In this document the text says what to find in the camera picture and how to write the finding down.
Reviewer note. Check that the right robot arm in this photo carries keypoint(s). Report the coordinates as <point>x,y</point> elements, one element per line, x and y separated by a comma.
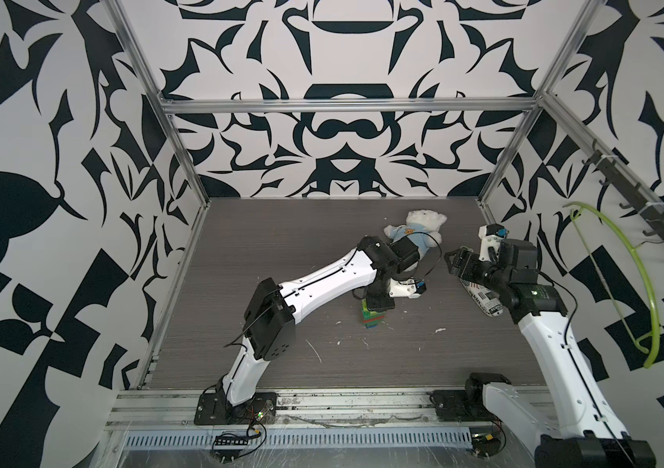
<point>586,431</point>

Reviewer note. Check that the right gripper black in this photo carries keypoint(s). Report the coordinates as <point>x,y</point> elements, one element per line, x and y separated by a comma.
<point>466,255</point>

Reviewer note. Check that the black connector box right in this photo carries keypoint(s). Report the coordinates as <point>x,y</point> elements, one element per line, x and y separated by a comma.
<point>486,445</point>

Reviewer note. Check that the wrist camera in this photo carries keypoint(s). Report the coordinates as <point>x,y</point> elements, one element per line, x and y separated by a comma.
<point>491,236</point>
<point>410,288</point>

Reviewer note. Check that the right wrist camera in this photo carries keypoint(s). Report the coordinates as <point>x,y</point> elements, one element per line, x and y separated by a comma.
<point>491,236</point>

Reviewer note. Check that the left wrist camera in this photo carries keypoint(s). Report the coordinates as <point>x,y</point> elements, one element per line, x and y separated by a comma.
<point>410,288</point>

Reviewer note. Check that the black usb hub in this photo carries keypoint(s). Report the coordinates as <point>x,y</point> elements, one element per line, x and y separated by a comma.
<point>229,441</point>

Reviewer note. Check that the black wall hook rail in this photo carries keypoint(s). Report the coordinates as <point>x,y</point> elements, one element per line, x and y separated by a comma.
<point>637,198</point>

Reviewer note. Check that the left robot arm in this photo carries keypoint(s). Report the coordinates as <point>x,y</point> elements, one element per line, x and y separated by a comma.
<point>275,310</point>

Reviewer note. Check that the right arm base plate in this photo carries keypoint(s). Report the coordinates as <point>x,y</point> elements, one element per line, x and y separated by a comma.
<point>466,404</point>

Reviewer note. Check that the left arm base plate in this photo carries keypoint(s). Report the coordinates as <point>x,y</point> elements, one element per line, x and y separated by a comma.
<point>213,408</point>

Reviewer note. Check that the long lime lego brick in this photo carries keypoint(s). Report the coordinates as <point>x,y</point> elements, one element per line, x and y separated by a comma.
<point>370,316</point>

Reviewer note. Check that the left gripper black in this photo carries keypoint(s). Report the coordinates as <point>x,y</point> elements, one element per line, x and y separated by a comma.
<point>376,298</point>

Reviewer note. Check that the white teddy bear blue shirt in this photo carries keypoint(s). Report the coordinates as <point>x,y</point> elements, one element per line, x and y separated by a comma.
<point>422,227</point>

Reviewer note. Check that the white slotted cable duct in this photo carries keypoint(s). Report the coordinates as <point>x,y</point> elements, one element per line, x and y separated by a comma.
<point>309,438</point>

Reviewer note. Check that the green plastic hanger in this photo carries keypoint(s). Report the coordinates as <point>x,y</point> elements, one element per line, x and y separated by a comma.
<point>648,344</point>

